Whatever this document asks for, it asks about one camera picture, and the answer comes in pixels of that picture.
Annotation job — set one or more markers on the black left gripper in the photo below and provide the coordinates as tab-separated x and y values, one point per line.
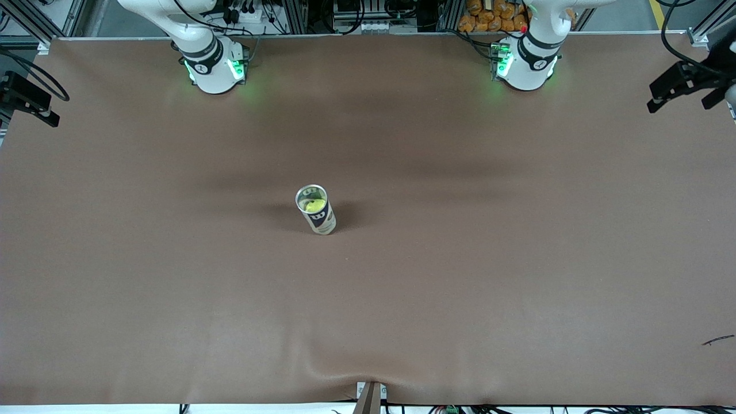
705	77

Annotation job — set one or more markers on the yellow tennis ball Wilson print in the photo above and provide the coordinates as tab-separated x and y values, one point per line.
315	206

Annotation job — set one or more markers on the clear Wilson tennis ball can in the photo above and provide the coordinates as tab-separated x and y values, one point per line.
322	221

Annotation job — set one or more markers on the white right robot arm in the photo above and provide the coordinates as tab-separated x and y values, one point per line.
213	75

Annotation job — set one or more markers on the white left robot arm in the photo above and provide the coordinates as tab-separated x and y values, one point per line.
535	69

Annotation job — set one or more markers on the orange objects pile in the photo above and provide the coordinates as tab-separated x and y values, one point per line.
489	17

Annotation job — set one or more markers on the white power strip black plugs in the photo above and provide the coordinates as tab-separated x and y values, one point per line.
253	17

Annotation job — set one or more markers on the brown table mat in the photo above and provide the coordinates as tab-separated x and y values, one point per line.
460	287

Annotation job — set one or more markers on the white terminal strip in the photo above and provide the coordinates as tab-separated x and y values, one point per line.
379	27

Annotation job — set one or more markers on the green terminal connector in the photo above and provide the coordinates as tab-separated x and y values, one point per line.
451	410

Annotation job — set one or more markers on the aluminium table frame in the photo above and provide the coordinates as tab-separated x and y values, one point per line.
697	35

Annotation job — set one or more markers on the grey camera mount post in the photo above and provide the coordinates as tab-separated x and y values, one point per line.
369	399

